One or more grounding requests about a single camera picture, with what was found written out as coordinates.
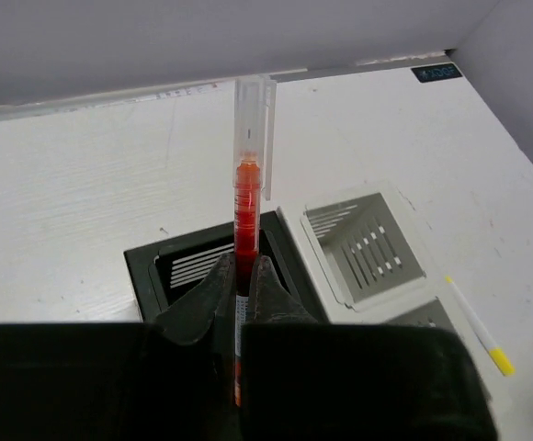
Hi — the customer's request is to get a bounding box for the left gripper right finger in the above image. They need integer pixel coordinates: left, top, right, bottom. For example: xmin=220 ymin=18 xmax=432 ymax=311
xmin=244 ymin=255 xmax=323 ymax=325

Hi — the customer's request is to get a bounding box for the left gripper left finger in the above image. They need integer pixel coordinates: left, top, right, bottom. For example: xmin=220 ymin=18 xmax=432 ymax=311
xmin=153 ymin=253 xmax=235 ymax=346

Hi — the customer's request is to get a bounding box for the red ink pen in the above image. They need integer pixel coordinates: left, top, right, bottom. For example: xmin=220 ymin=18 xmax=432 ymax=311
xmin=233 ymin=75 xmax=277 ymax=406

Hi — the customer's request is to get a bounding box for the black slotted pen holder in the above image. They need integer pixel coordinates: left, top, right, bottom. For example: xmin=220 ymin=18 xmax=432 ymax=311
xmin=124 ymin=209 xmax=327 ymax=322

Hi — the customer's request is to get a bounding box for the white slotted pen holder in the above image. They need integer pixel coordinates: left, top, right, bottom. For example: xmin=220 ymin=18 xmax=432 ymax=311
xmin=278 ymin=181 xmax=466 ymax=334

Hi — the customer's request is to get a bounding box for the yellow cap marker far right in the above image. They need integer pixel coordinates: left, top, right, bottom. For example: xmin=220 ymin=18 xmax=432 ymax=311
xmin=445 ymin=276 xmax=516 ymax=377

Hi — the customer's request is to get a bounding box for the right corner label sticker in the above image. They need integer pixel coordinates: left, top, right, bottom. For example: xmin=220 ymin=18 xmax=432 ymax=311
xmin=411 ymin=62 xmax=462 ymax=84

